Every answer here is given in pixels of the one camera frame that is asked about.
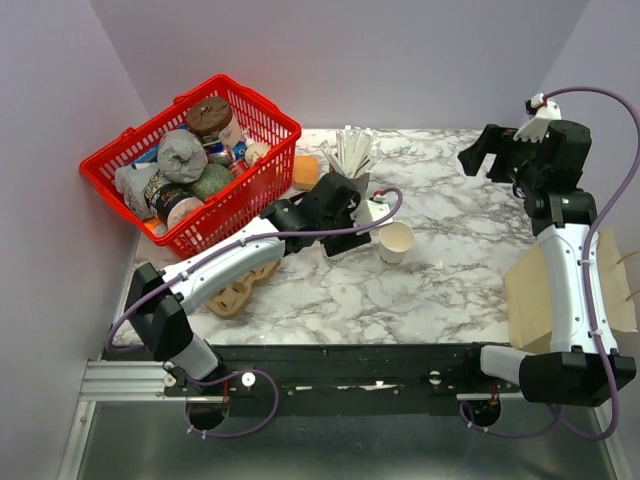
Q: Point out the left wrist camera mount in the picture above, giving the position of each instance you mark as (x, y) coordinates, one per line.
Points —
(370, 215)

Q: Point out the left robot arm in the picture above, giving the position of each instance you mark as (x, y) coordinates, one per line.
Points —
(160, 301)

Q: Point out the grey crumpled paper bag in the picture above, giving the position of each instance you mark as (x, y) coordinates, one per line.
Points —
(181, 157)

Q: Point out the brown paper bag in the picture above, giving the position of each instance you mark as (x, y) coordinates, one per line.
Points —
(528, 295)

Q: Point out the white crumpled paper wrapper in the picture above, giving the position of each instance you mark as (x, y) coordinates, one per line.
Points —
(131, 181)

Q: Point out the white paper cup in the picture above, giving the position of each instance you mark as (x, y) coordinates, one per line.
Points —
(395, 241)

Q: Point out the green avocado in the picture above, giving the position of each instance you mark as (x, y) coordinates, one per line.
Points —
(214, 179)

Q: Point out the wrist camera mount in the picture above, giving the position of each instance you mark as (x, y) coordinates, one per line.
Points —
(370, 215)
(541, 113)

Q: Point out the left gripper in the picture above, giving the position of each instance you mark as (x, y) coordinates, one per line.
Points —
(351, 241)

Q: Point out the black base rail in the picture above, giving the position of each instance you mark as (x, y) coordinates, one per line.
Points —
(347, 380)

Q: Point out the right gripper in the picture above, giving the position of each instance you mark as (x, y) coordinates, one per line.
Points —
(495, 139)

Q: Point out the white paper straws bundle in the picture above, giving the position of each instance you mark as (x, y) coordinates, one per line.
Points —
(355, 151)

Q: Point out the red plastic basket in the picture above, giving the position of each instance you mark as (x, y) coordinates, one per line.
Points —
(270, 137)

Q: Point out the cardboard cup carrier tray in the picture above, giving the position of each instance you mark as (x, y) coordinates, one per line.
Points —
(232, 300)

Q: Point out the black printed paper cup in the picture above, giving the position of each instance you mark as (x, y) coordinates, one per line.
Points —
(171, 202)

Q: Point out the orange sponge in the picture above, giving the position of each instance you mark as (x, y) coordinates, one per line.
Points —
(305, 172)

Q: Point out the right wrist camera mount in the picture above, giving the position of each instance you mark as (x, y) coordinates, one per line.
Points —
(541, 113)

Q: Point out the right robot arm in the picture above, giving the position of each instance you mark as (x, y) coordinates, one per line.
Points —
(583, 366)

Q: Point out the brown lidded ice cream tub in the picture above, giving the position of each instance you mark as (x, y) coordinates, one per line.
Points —
(209, 116)

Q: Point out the grey straw holder cup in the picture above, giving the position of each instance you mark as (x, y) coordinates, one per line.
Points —
(362, 180)

